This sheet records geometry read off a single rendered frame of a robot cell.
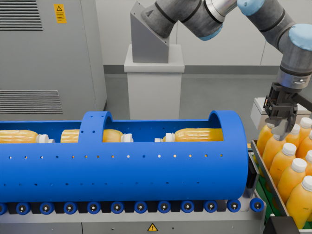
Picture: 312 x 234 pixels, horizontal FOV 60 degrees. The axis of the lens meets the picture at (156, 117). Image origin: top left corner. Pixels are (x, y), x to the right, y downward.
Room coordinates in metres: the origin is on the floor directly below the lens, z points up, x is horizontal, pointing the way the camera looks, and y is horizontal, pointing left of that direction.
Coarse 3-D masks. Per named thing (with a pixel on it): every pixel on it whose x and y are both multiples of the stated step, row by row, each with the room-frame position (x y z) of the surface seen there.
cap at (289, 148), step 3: (285, 144) 0.68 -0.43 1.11; (288, 144) 0.68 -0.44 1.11; (291, 144) 0.68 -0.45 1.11; (285, 147) 0.67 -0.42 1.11; (288, 147) 0.67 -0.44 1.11; (291, 147) 0.67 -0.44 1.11; (294, 147) 0.67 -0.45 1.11; (285, 150) 0.66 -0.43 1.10; (288, 150) 0.65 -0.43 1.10; (291, 150) 0.65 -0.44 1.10; (294, 150) 0.65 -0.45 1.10; (288, 153) 0.65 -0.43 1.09; (291, 153) 0.65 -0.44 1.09
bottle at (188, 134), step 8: (192, 128) 0.72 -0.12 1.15; (200, 128) 0.72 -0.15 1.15; (208, 128) 0.72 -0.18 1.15; (216, 128) 0.72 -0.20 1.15; (176, 136) 0.69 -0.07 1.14; (184, 136) 0.68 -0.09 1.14; (192, 136) 0.68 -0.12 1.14; (200, 136) 0.68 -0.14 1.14; (208, 136) 0.68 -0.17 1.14; (216, 136) 0.68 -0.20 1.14
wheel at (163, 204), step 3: (159, 201) 0.55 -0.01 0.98; (162, 201) 0.55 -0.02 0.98; (165, 201) 0.55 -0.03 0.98; (168, 201) 0.55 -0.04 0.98; (159, 204) 0.54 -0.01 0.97; (162, 204) 0.54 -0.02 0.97; (165, 204) 0.54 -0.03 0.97; (168, 204) 0.54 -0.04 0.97; (159, 207) 0.54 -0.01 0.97; (162, 207) 0.54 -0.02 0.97; (165, 207) 0.54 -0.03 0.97; (168, 207) 0.54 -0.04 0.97; (159, 210) 0.53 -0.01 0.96; (162, 210) 0.53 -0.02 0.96; (165, 210) 0.53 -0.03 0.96; (168, 210) 0.53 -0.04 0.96
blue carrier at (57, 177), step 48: (0, 144) 0.56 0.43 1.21; (48, 144) 0.56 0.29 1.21; (96, 144) 0.56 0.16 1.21; (144, 144) 0.56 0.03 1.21; (192, 144) 0.56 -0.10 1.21; (240, 144) 0.57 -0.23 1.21; (0, 192) 0.50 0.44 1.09; (48, 192) 0.50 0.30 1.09; (96, 192) 0.50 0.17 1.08; (144, 192) 0.50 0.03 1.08; (192, 192) 0.51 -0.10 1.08; (240, 192) 0.51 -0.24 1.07
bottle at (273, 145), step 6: (270, 138) 0.76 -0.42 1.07; (276, 138) 0.74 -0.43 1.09; (270, 144) 0.73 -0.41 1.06; (276, 144) 0.72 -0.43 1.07; (282, 144) 0.72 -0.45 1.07; (264, 150) 0.75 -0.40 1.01; (270, 150) 0.72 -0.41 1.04; (276, 150) 0.71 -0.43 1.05; (264, 156) 0.74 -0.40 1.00; (270, 156) 0.72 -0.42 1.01; (264, 162) 0.73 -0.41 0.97; (270, 162) 0.71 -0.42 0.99
